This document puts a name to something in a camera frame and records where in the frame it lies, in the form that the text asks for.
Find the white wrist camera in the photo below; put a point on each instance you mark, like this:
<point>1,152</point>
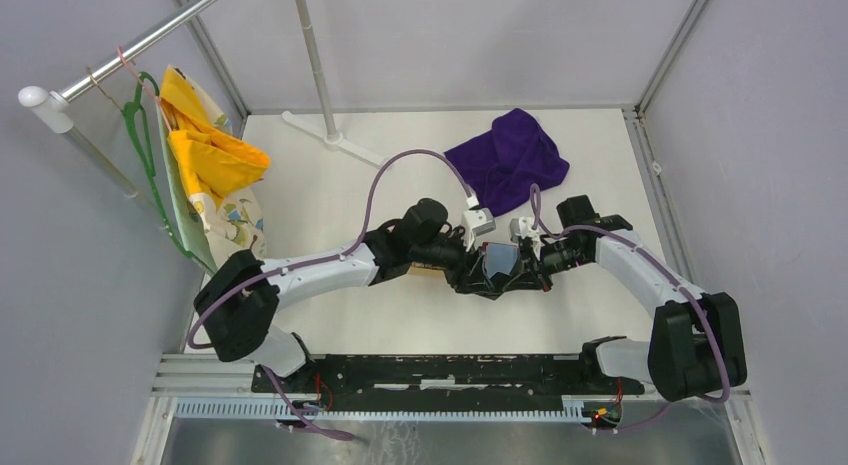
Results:
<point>476,223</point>
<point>524,228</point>

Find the patterned cream cloth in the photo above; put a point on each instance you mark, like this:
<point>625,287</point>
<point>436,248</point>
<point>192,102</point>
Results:
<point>237,224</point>

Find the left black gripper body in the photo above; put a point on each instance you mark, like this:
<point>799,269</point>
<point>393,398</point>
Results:
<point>460,270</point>

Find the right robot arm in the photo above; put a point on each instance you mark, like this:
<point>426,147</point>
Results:
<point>695,348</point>

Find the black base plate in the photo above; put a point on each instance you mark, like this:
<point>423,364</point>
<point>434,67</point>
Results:
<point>453,383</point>

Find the purple cloth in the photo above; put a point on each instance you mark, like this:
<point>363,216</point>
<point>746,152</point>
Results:
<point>503,163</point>

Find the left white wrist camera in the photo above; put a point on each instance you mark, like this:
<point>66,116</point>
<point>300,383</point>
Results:
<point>476,223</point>

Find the metal clothes rack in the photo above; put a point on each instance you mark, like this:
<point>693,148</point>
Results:
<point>50,107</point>

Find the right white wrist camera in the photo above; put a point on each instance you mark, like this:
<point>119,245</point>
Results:
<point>524,228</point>

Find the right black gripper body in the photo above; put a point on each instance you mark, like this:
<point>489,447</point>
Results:
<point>531,262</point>

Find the yellow cloth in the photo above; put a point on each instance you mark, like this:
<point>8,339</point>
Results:
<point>212,163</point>

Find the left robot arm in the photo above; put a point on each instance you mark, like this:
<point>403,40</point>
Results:
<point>237,307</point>

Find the red leather card holder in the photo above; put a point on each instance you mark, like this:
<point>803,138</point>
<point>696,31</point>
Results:
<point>499,258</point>

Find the green clothes hanger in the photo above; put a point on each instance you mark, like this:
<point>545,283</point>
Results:
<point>175,214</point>

